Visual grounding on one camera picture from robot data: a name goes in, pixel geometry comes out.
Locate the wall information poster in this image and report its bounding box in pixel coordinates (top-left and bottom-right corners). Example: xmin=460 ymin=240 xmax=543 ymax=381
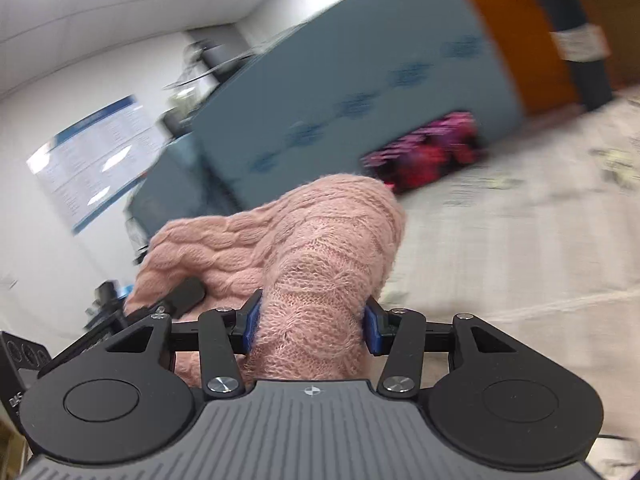
xmin=27 ymin=96 xmax=166 ymax=234

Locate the smartphone playing video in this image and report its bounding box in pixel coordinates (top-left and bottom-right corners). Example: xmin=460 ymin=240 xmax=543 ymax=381
xmin=360 ymin=110 xmax=485 ymax=195

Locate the pink knitted sweater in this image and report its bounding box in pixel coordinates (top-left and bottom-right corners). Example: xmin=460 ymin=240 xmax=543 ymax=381
xmin=125 ymin=174 xmax=406 ymax=382

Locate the brown cardboard board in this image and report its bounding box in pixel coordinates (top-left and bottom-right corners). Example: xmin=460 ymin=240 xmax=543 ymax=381
xmin=582 ymin=0 xmax=639 ymax=84

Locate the large blue foam board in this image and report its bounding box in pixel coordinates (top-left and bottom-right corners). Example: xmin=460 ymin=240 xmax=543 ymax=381
xmin=192 ymin=0 xmax=523 ymax=208

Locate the dark blue thermos bottle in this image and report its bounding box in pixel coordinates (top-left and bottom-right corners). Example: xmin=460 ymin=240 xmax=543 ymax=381
xmin=538 ymin=0 xmax=613 ymax=112

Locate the orange board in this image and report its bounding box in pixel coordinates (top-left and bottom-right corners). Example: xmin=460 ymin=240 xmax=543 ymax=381
xmin=471 ymin=0 xmax=578 ymax=114

